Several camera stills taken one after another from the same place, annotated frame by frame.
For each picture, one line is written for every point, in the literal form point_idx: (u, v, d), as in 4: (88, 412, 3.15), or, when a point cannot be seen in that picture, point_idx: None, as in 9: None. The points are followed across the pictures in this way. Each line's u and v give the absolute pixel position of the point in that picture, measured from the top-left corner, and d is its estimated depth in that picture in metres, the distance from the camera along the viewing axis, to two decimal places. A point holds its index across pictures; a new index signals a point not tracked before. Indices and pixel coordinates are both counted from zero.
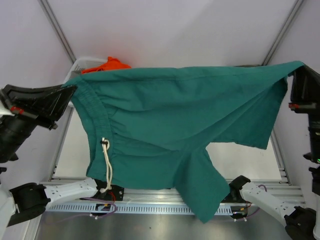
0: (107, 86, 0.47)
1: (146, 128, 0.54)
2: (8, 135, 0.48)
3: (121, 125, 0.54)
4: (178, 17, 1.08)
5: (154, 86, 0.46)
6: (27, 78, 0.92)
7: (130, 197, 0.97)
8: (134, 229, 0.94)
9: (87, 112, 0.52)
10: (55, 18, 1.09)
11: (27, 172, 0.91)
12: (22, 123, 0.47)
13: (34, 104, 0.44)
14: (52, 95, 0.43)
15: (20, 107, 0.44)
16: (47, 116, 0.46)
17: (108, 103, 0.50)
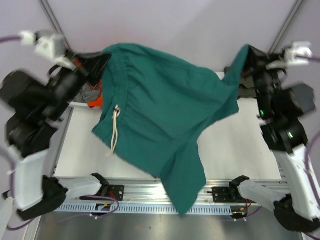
0: (134, 58, 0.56)
1: (154, 110, 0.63)
2: (63, 91, 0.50)
3: (135, 99, 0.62)
4: (178, 17, 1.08)
5: (168, 70, 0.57)
6: None
7: (130, 197, 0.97)
8: (134, 229, 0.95)
9: (113, 79, 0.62)
10: (54, 17, 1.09)
11: None
12: (76, 79, 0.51)
13: (85, 63, 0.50)
14: (96, 57, 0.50)
15: (80, 62, 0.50)
16: (94, 76, 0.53)
17: (132, 75, 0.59)
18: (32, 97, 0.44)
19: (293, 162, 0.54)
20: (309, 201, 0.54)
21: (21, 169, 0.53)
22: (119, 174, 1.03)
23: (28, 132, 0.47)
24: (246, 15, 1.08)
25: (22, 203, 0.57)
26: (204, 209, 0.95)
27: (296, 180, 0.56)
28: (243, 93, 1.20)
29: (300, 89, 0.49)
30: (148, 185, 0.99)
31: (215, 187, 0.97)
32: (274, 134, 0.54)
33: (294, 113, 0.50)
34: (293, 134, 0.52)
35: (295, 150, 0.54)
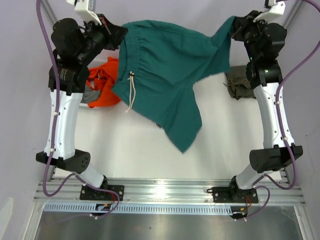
0: (142, 31, 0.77)
1: (160, 50, 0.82)
2: (93, 43, 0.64)
3: (146, 61, 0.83)
4: (178, 18, 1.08)
5: (169, 35, 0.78)
6: (27, 78, 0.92)
7: (130, 196, 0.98)
8: (134, 229, 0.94)
9: (126, 51, 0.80)
10: (55, 18, 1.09)
11: (27, 171, 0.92)
12: (103, 38, 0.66)
13: (110, 27, 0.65)
14: (117, 26, 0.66)
15: (106, 21, 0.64)
16: (115, 39, 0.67)
17: (143, 44, 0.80)
18: (74, 36, 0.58)
19: (266, 94, 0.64)
20: (273, 130, 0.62)
21: (66, 105, 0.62)
22: (120, 173, 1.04)
23: (71, 72, 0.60)
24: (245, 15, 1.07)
25: (60, 144, 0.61)
26: (204, 209, 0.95)
27: (266, 112, 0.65)
28: (243, 92, 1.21)
29: (272, 31, 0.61)
30: (148, 185, 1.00)
31: (215, 187, 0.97)
32: (255, 72, 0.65)
33: (269, 49, 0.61)
34: (268, 71, 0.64)
35: (270, 84, 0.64)
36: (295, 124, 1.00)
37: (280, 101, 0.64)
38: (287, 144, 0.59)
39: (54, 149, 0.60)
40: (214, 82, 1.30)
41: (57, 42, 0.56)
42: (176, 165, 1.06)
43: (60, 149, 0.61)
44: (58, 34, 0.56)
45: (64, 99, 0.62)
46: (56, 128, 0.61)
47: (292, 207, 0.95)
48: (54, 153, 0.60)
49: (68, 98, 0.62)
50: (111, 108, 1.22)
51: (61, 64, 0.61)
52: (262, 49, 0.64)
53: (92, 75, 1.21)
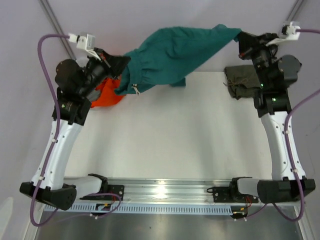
0: (139, 53, 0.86)
1: (159, 64, 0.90)
2: (92, 77, 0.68)
3: (149, 78, 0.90)
4: (178, 17, 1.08)
5: (161, 44, 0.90)
6: (27, 78, 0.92)
7: (130, 197, 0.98)
8: (134, 229, 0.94)
9: (128, 72, 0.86)
10: (55, 18, 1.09)
11: (27, 171, 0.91)
12: (102, 70, 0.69)
13: (110, 59, 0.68)
14: (118, 57, 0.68)
15: (105, 56, 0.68)
16: (116, 70, 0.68)
17: (145, 66, 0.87)
18: (76, 74, 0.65)
19: (274, 123, 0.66)
20: (283, 162, 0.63)
21: (65, 134, 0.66)
22: (120, 173, 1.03)
23: (76, 106, 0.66)
24: (246, 15, 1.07)
25: (50, 173, 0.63)
26: (204, 209, 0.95)
27: (275, 141, 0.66)
28: (243, 92, 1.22)
29: (288, 63, 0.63)
30: (148, 185, 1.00)
31: (216, 187, 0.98)
32: (262, 100, 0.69)
33: (281, 81, 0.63)
34: (275, 100, 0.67)
35: (277, 113, 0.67)
36: (295, 124, 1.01)
37: (289, 130, 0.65)
38: (298, 177, 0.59)
39: (43, 178, 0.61)
40: (214, 82, 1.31)
41: (60, 81, 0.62)
42: (176, 165, 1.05)
43: (48, 179, 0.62)
44: (61, 74, 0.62)
45: (64, 127, 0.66)
46: (50, 157, 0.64)
47: (292, 207, 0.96)
48: (42, 183, 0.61)
49: (69, 126, 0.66)
50: (111, 108, 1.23)
51: (65, 98, 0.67)
52: (273, 80, 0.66)
53: None
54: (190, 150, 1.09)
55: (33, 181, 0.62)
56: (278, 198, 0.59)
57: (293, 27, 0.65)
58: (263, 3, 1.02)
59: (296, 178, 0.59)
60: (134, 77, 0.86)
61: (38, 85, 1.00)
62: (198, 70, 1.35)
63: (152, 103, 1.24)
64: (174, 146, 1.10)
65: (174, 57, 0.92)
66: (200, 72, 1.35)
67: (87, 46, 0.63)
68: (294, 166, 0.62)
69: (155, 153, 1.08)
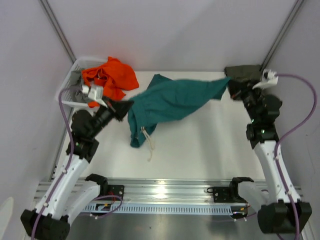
0: (146, 98, 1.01)
1: (162, 107, 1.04)
2: (99, 121, 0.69)
3: (152, 118, 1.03)
4: (178, 17, 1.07)
5: (169, 92, 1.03)
6: (27, 78, 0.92)
7: (130, 197, 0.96)
8: (134, 229, 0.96)
9: (133, 113, 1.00)
10: (54, 18, 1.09)
11: (27, 172, 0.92)
12: (109, 114, 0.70)
13: (116, 103, 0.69)
14: (124, 101, 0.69)
15: (111, 102, 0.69)
16: (121, 113, 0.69)
17: (148, 109, 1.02)
18: (86, 119, 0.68)
19: (265, 150, 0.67)
20: (277, 185, 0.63)
21: (75, 166, 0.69)
22: (120, 173, 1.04)
23: (87, 146, 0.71)
24: (246, 15, 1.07)
25: (55, 201, 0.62)
26: (203, 209, 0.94)
27: (267, 167, 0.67)
28: None
29: (270, 101, 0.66)
30: (148, 185, 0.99)
31: (215, 187, 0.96)
32: (253, 133, 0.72)
33: (265, 114, 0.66)
34: (264, 131, 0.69)
35: (266, 142, 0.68)
36: (295, 124, 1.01)
37: (279, 156, 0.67)
38: (292, 199, 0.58)
39: (47, 205, 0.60)
40: None
41: (74, 127, 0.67)
42: (176, 165, 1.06)
43: (52, 207, 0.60)
44: (76, 122, 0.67)
45: (75, 160, 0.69)
46: (57, 185, 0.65)
47: None
48: (45, 209, 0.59)
49: (79, 161, 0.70)
50: None
51: (78, 139, 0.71)
52: (260, 114, 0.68)
53: (92, 75, 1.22)
54: (189, 149, 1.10)
55: (36, 207, 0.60)
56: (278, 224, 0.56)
57: (272, 72, 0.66)
58: (263, 3, 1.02)
59: (291, 201, 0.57)
60: (138, 118, 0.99)
61: (38, 85, 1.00)
62: (198, 70, 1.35)
63: None
64: (174, 146, 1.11)
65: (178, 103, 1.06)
66: (200, 72, 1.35)
67: (97, 96, 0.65)
68: (287, 188, 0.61)
69: (155, 153, 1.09)
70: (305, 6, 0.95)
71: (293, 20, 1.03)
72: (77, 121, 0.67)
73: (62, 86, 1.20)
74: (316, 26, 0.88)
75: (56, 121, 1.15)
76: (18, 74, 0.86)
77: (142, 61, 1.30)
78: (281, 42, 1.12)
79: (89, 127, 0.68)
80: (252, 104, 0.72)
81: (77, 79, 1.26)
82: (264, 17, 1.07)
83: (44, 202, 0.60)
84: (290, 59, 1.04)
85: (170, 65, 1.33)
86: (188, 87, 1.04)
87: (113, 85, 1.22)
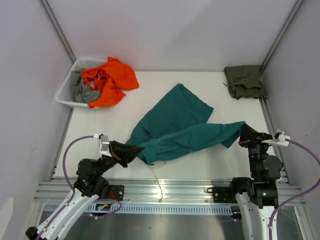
0: (164, 141, 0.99)
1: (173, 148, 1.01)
2: (106, 164, 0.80)
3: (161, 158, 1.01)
4: (178, 17, 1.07)
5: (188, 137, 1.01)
6: (27, 78, 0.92)
7: (130, 197, 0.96)
8: (134, 229, 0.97)
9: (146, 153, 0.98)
10: (54, 18, 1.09)
11: (27, 172, 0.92)
12: (113, 159, 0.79)
13: (121, 152, 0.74)
14: (129, 149, 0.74)
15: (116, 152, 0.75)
16: (127, 158, 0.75)
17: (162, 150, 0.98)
18: (90, 167, 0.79)
19: (261, 215, 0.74)
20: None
21: (76, 201, 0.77)
22: (119, 173, 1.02)
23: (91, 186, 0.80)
24: (246, 15, 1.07)
25: (52, 228, 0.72)
26: (204, 209, 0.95)
27: (259, 228, 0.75)
28: (243, 92, 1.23)
29: (272, 162, 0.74)
30: (148, 185, 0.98)
31: (215, 187, 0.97)
32: (253, 191, 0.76)
33: (266, 174, 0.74)
34: (266, 194, 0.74)
35: (265, 207, 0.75)
36: (295, 124, 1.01)
37: (273, 224, 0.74)
38: None
39: (45, 230, 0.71)
40: (214, 82, 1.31)
41: (81, 172, 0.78)
42: (177, 165, 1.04)
43: (48, 232, 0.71)
44: (82, 165, 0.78)
45: (77, 196, 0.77)
46: (57, 214, 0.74)
47: (292, 207, 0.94)
48: (43, 233, 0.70)
49: (80, 197, 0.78)
50: (110, 109, 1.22)
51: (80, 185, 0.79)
52: (260, 173, 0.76)
53: (92, 76, 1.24)
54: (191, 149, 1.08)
55: (37, 228, 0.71)
56: None
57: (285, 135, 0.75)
58: (263, 3, 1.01)
59: None
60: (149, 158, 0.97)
61: (38, 86, 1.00)
62: (198, 70, 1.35)
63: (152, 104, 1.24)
64: None
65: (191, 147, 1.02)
66: (200, 72, 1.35)
67: (102, 148, 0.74)
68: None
69: None
70: (305, 6, 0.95)
71: (293, 19, 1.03)
72: (84, 167, 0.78)
73: (62, 86, 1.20)
74: (315, 26, 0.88)
75: (56, 121, 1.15)
76: (18, 74, 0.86)
77: (142, 61, 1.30)
78: (281, 42, 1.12)
79: (96, 172, 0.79)
80: (255, 157, 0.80)
81: (77, 79, 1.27)
82: (265, 17, 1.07)
83: (44, 227, 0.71)
84: (290, 59, 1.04)
85: (170, 65, 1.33)
86: (208, 137, 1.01)
87: (113, 85, 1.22)
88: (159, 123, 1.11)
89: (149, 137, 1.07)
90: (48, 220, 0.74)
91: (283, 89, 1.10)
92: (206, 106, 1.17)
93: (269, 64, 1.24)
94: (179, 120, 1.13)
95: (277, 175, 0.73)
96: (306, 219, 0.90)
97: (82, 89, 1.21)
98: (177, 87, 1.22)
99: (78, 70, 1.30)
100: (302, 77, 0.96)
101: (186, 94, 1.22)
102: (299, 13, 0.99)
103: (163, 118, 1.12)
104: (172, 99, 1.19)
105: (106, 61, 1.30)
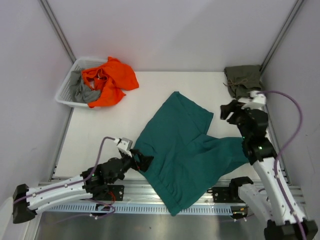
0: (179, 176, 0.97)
1: (184, 178, 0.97)
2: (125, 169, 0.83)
3: (174, 184, 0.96)
4: (178, 17, 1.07)
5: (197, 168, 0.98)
6: (27, 78, 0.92)
7: (130, 197, 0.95)
8: (134, 229, 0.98)
9: (156, 184, 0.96)
10: (54, 18, 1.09)
11: (26, 172, 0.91)
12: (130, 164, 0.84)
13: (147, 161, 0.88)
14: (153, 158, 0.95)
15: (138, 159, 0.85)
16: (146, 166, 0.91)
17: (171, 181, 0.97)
18: (115, 165, 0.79)
19: (264, 169, 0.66)
20: (281, 206, 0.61)
21: (74, 188, 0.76)
22: None
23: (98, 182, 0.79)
24: (245, 15, 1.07)
25: (39, 198, 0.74)
26: (204, 209, 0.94)
27: (268, 185, 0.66)
28: (243, 93, 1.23)
29: (255, 114, 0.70)
30: (148, 185, 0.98)
31: (215, 187, 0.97)
32: (250, 150, 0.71)
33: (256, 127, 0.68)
34: (262, 147, 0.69)
35: (266, 160, 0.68)
36: (295, 124, 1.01)
37: (279, 174, 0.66)
38: (298, 219, 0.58)
39: (33, 196, 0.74)
40: (214, 82, 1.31)
41: (110, 165, 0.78)
42: None
43: (34, 199, 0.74)
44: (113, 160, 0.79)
45: (79, 184, 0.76)
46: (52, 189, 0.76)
47: None
48: (29, 197, 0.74)
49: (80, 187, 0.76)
50: (110, 109, 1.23)
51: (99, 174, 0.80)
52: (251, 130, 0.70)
53: (92, 76, 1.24)
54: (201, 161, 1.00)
55: (29, 190, 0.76)
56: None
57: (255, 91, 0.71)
58: (263, 3, 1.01)
59: (297, 221, 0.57)
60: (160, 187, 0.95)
61: (37, 85, 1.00)
62: (198, 70, 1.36)
63: (152, 104, 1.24)
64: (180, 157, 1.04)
65: (204, 174, 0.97)
66: (200, 72, 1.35)
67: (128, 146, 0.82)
68: (292, 209, 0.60)
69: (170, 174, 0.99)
70: (305, 5, 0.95)
71: (293, 19, 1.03)
72: (114, 163, 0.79)
73: (62, 86, 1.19)
74: (315, 26, 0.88)
75: (56, 121, 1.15)
76: (18, 74, 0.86)
77: (142, 61, 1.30)
78: (281, 42, 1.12)
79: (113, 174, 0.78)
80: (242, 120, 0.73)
81: (77, 79, 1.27)
82: (265, 17, 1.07)
83: (34, 192, 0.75)
84: (290, 59, 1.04)
85: (170, 65, 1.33)
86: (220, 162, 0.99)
87: (113, 85, 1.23)
88: (163, 140, 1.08)
89: (154, 153, 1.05)
90: (43, 188, 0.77)
91: (284, 89, 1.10)
92: (206, 111, 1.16)
93: (269, 64, 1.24)
94: (183, 134, 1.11)
95: (266, 123, 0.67)
96: None
97: (82, 89, 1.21)
98: (174, 94, 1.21)
99: (78, 69, 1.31)
100: (302, 77, 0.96)
101: (183, 101, 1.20)
102: (299, 13, 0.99)
103: (166, 134, 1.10)
104: (171, 109, 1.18)
105: (106, 61, 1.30)
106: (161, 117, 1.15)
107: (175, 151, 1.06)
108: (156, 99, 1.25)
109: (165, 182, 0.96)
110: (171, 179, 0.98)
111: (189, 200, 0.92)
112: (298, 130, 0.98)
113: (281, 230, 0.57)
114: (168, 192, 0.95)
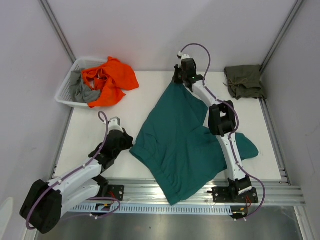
0: (180, 167, 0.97)
1: (184, 169, 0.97)
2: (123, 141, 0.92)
3: (174, 175, 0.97)
4: (178, 16, 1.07)
5: (197, 161, 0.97)
6: (27, 79, 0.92)
7: (130, 197, 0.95)
8: (135, 229, 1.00)
9: (157, 175, 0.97)
10: (55, 18, 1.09)
11: (26, 171, 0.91)
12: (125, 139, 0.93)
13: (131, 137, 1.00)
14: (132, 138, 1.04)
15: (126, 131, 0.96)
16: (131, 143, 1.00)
17: (171, 172, 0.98)
18: (117, 135, 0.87)
19: (198, 85, 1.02)
20: (210, 99, 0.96)
21: (92, 167, 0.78)
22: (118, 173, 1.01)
23: (108, 158, 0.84)
24: (246, 15, 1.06)
25: (66, 183, 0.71)
26: (204, 209, 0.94)
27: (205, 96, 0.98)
28: (243, 92, 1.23)
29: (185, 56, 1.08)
30: (148, 185, 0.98)
31: (215, 187, 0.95)
32: (188, 82, 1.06)
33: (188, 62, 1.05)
34: (194, 77, 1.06)
35: (197, 82, 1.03)
36: (295, 123, 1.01)
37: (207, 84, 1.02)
38: (222, 101, 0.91)
39: (60, 183, 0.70)
40: (214, 82, 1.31)
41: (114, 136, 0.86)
42: None
43: (62, 186, 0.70)
44: (113, 132, 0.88)
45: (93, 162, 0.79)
46: (74, 172, 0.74)
47: (292, 207, 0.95)
48: (56, 185, 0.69)
49: (97, 164, 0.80)
50: (110, 109, 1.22)
51: (104, 151, 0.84)
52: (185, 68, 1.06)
53: (92, 76, 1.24)
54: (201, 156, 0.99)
55: (50, 181, 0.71)
56: (217, 118, 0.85)
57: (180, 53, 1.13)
58: (263, 3, 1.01)
59: (224, 102, 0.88)
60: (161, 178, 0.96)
61: (38, 85, 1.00)
62: (198, 70, 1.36)
63: (152, 103, 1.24)
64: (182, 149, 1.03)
65: (203, 166, 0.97)
66: (200, 72, 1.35)
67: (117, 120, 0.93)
68: (215, 97, 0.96)
69: (171, 167, 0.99)
70: (305, 5, 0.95)
71: (293, 19, 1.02)
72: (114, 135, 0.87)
73: (62, 86, 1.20)
74: (315, 25, 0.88)
75: (56, 121, 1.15)
76: (19, 74, 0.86)
77: (142, 61, 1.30)
78: (281, 41, 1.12)
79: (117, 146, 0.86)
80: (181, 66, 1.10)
81: (77, 79, 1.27)
82: (265, 17, 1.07)
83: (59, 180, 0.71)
84: (291, 58, 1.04)
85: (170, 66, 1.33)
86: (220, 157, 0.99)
87: (113, 85, 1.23)
88: (165, 132, 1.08)
89: (157, 144, 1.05)
90: (63, 175, 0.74)
91: (284, 88, 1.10)
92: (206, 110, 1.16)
93: (269, 64, 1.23)
94: (184, 125, 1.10)
95: (190, 59, 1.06)
96: (306, 218, 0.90)
97: (82, 89, 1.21)
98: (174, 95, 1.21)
99: (77, 69, 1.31)
100: (302, 77, 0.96)
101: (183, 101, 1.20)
102: (299, 13, 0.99)
103: (167, 126, 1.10)
104: (171, 105, 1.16)
105: (106, 61, 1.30)
106: (163, 111, 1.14)
107: (177, 142, 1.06)
108: (156, 99, 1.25)
109: (166, 172, 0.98)
110: (172, 169, 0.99)
111: (189, 192, 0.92)
112: (298, 129, 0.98)
113: (212, 111, 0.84)
114: (168, 181, 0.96)
